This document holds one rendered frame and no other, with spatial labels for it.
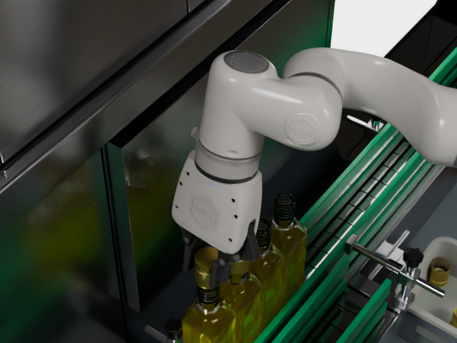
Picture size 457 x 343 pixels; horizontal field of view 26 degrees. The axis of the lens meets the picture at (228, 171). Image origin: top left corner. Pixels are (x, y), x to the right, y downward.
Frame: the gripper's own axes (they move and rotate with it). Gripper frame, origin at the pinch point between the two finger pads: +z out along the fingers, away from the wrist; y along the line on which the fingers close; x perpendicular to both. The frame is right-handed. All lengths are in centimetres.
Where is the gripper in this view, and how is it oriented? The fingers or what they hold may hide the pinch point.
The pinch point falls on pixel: (207, 262)
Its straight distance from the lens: 123.9
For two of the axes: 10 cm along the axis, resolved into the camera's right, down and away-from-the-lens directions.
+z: -1.6, 8.1, 5.7
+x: 6.0, -3.8, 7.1
